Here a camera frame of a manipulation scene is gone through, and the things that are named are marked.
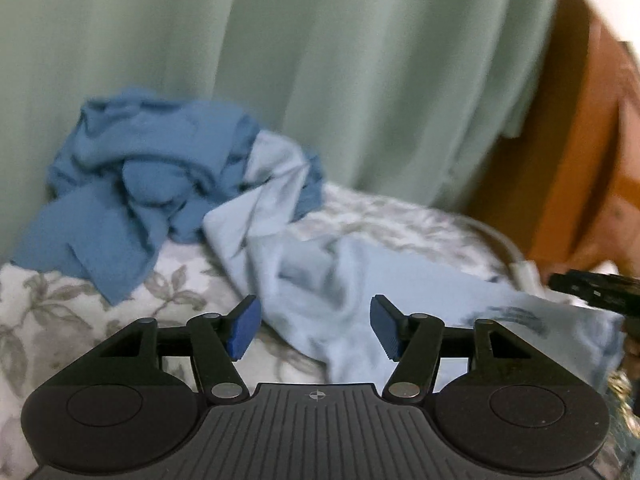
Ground light blue t-shirt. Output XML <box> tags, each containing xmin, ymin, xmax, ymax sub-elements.
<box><xmin>202</xmin><ymin>130</ymin><xmax>626</xmax><ymax>386</ymax></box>

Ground orange wooden headboard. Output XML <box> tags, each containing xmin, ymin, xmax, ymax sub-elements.
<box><xmin>460</xmin><ymin>0</ymin><xmax>640</xmax><ymax>281</ymax></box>

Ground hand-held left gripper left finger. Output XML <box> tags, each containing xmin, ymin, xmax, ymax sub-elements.
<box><xmin>97</xmin><ymin>294</ymin><xmax>262</xmax><ymax>404</ymax></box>

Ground white cable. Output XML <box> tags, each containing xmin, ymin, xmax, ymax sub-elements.
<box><xmin>465</xmin><ymin>217</ymin><xmax>526</xmax><ymax>267</ymax></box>

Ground crumpled blue shirt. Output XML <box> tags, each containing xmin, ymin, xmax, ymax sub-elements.
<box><xmin>10</xmin><ymin>85</ymin><xmax>326</xmax><ymax>306</ymax></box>

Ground colourful patterned cloth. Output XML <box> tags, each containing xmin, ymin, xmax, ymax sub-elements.
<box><xmin>604</xmin><ymin>367</ymin><xmax>640</xmax><ymax>466</ymax></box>

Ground floral blanket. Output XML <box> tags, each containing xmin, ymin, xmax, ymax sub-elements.
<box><xmin>0</xmin><ymin>182</ymin><xmax>533</xmax><ymax>466</ymax></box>

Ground green curtain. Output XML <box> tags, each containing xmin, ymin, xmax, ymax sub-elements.
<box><xmin>0</xmin><ymin>0</ymin><xmax>558</xmax><ymax>263</ymax></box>

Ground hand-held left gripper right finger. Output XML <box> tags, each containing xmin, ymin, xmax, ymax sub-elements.
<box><xmin>369</xmin><ymin>293</ymin><xmax>535</xmax><ymax>404</ymax></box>

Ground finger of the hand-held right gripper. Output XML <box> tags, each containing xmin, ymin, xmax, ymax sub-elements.
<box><xmin>548</xmin><ymin>268</ymin><xmax>640</xmax><ymax>318</ymax></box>

